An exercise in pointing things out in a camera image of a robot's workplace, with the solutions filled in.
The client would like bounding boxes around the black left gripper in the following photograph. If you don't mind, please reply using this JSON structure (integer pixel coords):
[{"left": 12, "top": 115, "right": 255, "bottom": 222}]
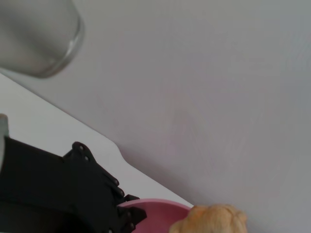
[{"left": 0, "top": 136, "right": 141, "bottom": 233}]

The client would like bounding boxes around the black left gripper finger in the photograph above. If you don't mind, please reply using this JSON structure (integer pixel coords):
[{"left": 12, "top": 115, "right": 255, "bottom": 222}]
[{"left": 116, "top": 205, "right": 148, "bottom": 233}]

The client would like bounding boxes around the pink plastic bowl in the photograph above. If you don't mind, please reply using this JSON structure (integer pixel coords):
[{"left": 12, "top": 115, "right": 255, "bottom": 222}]
[{"left": 117, "top": 198, "right": 194, "bottom": 233}]

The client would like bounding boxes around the golden ridged bread loaf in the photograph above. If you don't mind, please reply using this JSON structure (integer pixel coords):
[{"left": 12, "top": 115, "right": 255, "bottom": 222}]
[{"left": 169, "top": 203, "right": 248, "bottom": 233}]

